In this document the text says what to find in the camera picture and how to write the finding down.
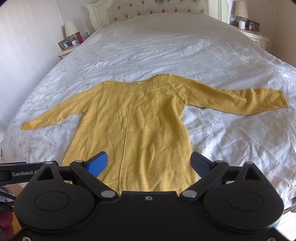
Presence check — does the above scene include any cream table lamp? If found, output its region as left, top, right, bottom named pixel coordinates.
left=234, top=1, right=249, bottom=21
left=64, top=21, right=79, bottom=38

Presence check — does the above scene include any wooden photo frame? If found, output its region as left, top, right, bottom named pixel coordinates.
left=58, top=39, right=73, bottom=51

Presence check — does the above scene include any white embroidered bedspread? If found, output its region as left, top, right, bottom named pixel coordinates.
left=0, top=9, right=296, bottom=210

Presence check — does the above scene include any dark red cloth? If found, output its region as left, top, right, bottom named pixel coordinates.
left=0, top=210, right=15, bottom=235

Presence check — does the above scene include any dark picture frame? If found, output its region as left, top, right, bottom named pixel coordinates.
left=246, top=20, right=260, bottom=32

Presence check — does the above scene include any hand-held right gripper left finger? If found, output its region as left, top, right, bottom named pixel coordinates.
left=35, top=151, right=118, bottom=200

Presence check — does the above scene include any yellow knit sweater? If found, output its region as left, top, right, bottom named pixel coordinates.
left=21, top=74, right=288, bottom=195

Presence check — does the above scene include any cream nightstand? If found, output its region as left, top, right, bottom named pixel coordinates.
left=239, top=28, right=270, bottom=49
left=58, top=45, right=80, bottom=59

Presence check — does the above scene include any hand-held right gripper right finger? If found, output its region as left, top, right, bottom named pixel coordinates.
left=179, top=151, right=266, bottom=200

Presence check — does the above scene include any cream tufted headboard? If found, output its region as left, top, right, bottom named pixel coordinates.
left=85, top=0, right=230, bottom=32

